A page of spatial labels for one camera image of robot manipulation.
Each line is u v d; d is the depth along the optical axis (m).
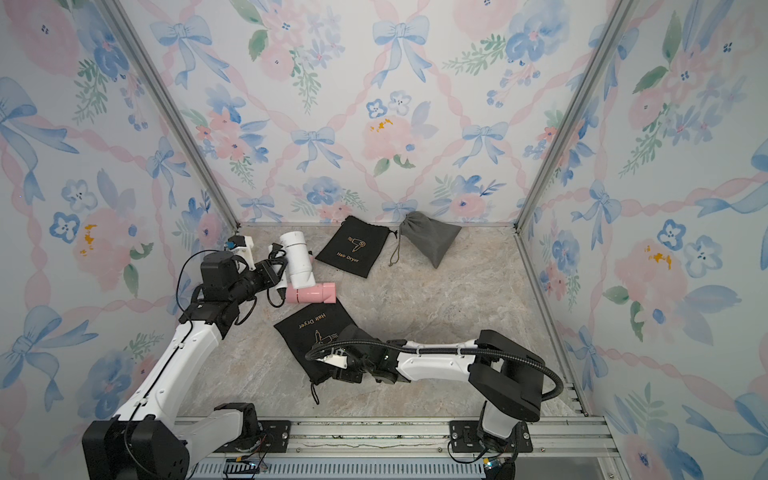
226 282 0.60
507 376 0.44
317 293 0.95
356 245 1.13
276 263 0.77
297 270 0.81
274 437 0.74
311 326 0.93
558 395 0.44
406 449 0.73
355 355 0.63
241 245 0.70
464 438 0.73
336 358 0.69
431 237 1.07
